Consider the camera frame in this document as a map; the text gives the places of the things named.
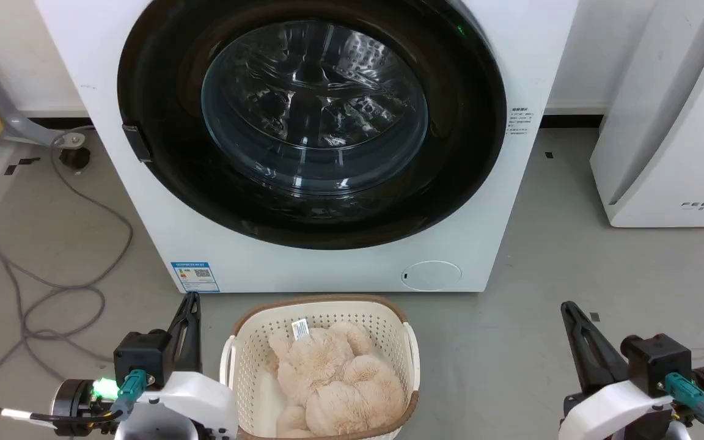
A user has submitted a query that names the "white front-load washing machine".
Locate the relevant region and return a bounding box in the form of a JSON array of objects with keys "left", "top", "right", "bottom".
[{"left": 34, "top": 0, "right": 579, "bottom": 294}]

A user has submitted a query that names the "grey metal frame leg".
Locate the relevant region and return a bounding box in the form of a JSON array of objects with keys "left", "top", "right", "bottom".
[{"left": 0, "top": 61, "right": 87, "bottom": 149}]

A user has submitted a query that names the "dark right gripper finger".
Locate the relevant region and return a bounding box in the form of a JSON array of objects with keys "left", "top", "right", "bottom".
[
  {"left": 560, "top": 302, "right": 604, "bottom": 394},
  {"left": 568, "top": 302, "right": 629, "bottom": 383}
]

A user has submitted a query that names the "cream perforated laundry basket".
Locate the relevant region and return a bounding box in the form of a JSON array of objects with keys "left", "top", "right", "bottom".
[{"left": 219, "top": 295, "right": 421, "bottom": 440}]

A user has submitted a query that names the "white air purifier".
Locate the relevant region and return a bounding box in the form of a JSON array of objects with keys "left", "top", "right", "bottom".
[{"left": 589, "top": 0, "right": 704, "bottom": 229}]

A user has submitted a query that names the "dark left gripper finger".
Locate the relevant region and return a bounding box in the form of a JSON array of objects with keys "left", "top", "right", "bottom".
[
  {"left": 183, "top": 292, "right": 202, "bottom": 373},
  {"left": 167, "top": 293, "right": 193, "bottom": 372}
]

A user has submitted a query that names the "round black glass washer door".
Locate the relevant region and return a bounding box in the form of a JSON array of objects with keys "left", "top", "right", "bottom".
[{"left": 117, "top": 0, "right": 507, "bottom": 250}]

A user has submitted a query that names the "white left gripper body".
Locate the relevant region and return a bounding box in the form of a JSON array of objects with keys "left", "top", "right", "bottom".
[{"left": 114, "top": 370, "right": 240, "bottom": 440}]

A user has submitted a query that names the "long grey floor cable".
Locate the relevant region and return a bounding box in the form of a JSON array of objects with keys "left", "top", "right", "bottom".
[{"left": 0, "top": 125, "right": 134, "bottom": 416}]

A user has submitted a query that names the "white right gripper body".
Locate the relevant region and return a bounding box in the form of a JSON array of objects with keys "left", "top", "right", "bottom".
[{"left": 558, "top": 378, "right": 674, "bottom": 440}]

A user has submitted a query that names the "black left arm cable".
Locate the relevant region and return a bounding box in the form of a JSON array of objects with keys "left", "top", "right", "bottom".
[{"left": 0, "top": 369, "right": 148, "bottom": 430}]

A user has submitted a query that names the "small white text sticker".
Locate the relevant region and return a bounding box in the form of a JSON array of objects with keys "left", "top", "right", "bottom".
[{"left": 508, "top": 107, "right": 536, "bottom": 139}]

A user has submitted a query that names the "blue energy label sticker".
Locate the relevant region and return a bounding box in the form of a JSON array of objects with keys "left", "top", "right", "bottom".
[{"left": 170, "top": 262, "right": 220, "bottom": 293}]

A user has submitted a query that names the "round white filter cover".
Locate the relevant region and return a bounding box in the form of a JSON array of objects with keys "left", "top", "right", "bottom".
[{"left": 401, "top": 260, "right": 463, "bottom": 292}]

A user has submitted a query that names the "beige plush toy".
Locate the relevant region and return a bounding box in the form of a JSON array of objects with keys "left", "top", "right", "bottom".
[{"left": 266, "top": 322, "right": 406, "bottom": 438}]

